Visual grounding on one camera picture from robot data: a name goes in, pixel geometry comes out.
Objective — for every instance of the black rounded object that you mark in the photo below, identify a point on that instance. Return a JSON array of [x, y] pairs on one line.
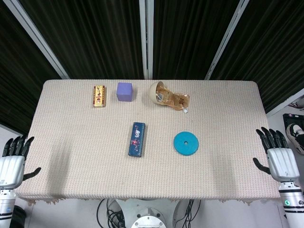
[[17, 217]]

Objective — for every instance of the blue glasses case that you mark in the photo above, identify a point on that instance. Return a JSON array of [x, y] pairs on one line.
[[136, 140]]

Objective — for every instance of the purple foam cube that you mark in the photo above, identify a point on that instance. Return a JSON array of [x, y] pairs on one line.
[[124, 91]]

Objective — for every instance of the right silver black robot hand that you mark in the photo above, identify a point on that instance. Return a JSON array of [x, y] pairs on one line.
[[282, 164]]

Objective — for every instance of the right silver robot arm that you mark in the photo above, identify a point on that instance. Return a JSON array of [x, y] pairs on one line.
[[292, 204]]

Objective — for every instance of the white and black sneaker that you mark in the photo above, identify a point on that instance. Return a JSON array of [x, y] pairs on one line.
[[295, 137]]

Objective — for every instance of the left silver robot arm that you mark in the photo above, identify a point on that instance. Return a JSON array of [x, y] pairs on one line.
[[6, 204]]

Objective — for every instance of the white and red sneaker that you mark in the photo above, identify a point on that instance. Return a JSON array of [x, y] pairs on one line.
[[297, 104]]

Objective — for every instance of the teal disc with hole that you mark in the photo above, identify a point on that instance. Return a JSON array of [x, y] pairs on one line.
[[190, 147]]

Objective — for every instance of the grey metal frame post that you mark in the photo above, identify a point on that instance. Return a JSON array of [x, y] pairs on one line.
[[146, 38], [285, 103], [40, 40], [225, 40]]

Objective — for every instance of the black floor mat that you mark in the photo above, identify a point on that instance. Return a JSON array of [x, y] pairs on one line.
[[288, 118]]

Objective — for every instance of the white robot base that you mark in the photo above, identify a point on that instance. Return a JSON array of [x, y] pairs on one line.
[[148, 216]]

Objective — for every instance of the black curtain panel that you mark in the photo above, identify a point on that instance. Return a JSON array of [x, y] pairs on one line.
[[16, 71], [190, 35], [95, 35], [273, 47]]

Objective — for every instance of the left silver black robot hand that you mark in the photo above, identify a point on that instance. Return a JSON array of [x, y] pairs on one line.
[[12, 168]]

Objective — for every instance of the beige woven tablecloth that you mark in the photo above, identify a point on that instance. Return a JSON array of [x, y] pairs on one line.
[[95, 154]]

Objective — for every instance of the red and yellow box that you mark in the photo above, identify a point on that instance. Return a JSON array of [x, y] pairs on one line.
[[99, 96]]

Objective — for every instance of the beige bowl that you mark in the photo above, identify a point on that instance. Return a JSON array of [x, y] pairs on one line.
[[153, 91]]

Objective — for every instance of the golden brown snack pouch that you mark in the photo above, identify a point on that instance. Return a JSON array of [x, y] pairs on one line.
[[177, 99]]

